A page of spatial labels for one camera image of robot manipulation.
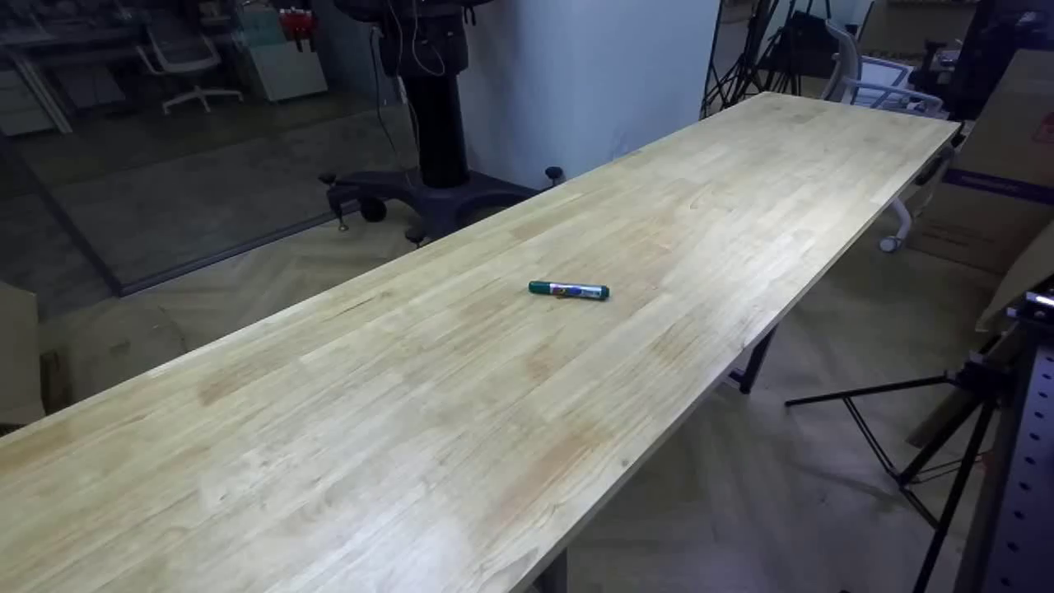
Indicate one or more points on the green marker pen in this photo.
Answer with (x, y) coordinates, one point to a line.
(571, 290)

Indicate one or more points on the white office chair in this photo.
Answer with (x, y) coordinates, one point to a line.
(175, 49)

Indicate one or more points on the cardboard box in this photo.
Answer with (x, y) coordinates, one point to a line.
(997, 193)

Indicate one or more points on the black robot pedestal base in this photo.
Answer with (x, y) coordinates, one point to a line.
(422, 45)

